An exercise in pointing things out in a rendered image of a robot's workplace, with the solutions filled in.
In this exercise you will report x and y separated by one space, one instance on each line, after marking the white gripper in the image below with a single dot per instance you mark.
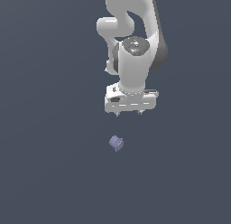
129 102

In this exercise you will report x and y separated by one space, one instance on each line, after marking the small lavender cylindrical object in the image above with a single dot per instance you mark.
116 143

